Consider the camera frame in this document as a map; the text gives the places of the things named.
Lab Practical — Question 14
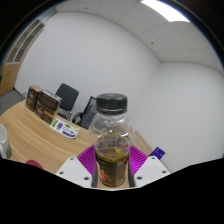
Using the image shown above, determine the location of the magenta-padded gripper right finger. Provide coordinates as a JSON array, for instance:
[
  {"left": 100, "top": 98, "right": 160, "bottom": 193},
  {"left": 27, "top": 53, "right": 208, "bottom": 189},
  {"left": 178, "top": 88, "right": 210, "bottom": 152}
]
[{"left": 127, "top": 145, "right": 171, "bottom": 188}]

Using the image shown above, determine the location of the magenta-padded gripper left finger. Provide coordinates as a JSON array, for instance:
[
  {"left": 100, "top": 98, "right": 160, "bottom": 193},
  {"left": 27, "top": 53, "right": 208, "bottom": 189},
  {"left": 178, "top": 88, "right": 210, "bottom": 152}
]
[{"left": 55, "top": 145, "right": 99, "bottom": 188}]

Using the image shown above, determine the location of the clear bottle with dark drink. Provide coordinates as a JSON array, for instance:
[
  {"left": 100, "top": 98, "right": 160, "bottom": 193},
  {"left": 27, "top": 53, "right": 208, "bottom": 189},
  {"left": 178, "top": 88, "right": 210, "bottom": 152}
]
[{"left": 88, "top": 93, "right": 136, "bottom": 188}]

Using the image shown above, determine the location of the white and green leaflet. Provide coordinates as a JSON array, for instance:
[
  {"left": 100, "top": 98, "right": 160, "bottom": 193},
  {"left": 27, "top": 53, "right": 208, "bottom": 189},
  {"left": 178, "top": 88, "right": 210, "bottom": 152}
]
[{"left": 49, "top": 118, "right": 80, "bottom": 139}]

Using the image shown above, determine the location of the black mesh chair, grey cushion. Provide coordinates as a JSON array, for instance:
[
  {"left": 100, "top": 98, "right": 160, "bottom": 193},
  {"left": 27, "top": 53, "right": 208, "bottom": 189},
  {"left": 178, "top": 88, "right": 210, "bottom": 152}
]
[{"left": 71, "top": 95, "right": 98, "bottom": 131}]

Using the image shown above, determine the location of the brown and tan box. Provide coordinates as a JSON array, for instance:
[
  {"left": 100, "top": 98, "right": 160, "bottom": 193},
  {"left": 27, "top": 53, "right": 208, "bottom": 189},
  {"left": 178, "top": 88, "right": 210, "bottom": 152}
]
[{"left": 34, "top": 101, "right": 59, "bottom": 125}]

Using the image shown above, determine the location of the black office chair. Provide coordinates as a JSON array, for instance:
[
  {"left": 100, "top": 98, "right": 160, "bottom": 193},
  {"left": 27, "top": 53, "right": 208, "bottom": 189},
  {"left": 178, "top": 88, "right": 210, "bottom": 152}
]
[{"left": 54, "top": 83, "right": 80, "bottom": 121}]

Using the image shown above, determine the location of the dark brown flat box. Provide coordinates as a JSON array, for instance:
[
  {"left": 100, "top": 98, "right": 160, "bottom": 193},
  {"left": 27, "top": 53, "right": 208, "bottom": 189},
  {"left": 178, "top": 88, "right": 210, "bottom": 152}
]
[{"left": 38, "top": 89, "right": 63, "bottom": 112}]

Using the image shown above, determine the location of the white mug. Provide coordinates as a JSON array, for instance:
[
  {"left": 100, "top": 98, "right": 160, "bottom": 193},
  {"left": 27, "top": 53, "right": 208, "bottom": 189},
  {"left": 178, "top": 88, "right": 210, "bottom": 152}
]
[{"left": 0, "top": 124, "right": 13, "bottom": 160}]

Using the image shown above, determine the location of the rectangular ceiling light panel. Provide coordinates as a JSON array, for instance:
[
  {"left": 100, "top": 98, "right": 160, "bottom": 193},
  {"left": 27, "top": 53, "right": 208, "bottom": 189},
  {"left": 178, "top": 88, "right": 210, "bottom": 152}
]
[{"left": 140, "top": 0, "right": 191, "bottom": 24}]

